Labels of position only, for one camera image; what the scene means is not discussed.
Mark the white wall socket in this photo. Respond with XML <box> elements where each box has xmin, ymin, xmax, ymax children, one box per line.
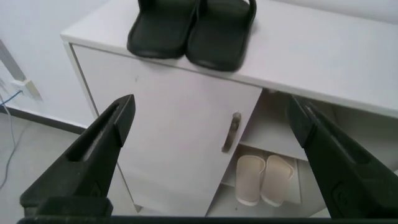
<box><xmin>11</xmin><ymin>79</ymin><xmax>44</xmax><ymax>102</ymax></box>

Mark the blue cable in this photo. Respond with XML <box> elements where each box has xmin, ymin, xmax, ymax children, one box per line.
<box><xmin>0</xmin><ymin>90</ymin><xmax>24</xmax><ymax>106</ymax></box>

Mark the white cabinet door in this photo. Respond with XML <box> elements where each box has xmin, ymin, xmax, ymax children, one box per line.
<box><xmin>71</xmin><ymin>44</ymin><xmax>262</xmax><ymax>217</ymax></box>

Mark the beige slipper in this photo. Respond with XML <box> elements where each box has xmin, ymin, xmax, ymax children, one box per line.
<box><xmin>260</xmin><ymin>154</ymin><xmax>295</xmax><ymax>208</ymax></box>
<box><xmin>235</xmin><ymin>154</ymin><xmax>267</xmax><ymax>207</ymax></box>

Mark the grey cable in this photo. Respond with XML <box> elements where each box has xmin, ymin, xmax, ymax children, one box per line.
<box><xmin>0</xmin><ymin>93</ymin><xmax>22</xmax><ymax>190</ymax></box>

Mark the black slipper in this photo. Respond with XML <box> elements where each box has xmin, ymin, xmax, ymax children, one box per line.
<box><xmin>185</xmin><ymin>0</ymin><xmax>257</xmax><ymax>72</ymax></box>
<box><xmin>126</xmin><ymin>0</ymin><xmax>200</xmax><ymax>60</ymax></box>

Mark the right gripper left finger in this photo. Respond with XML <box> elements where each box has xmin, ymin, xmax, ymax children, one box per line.
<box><xmin>19</xmin><ymin>94</ymin><xmax>136</xmax><ymax>217</ymax></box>

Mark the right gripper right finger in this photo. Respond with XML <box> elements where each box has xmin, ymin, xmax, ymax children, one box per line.
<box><xmin>285</xmin><ymin>95</ymin><xmax>398</xmax><ymax>219</ymax></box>

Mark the white shoe cabinet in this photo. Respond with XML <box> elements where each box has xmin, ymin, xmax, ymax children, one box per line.
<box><xmin>60</xmin><ymin>0</ymin><xmax>398</xmax><ymax>218</ymax></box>

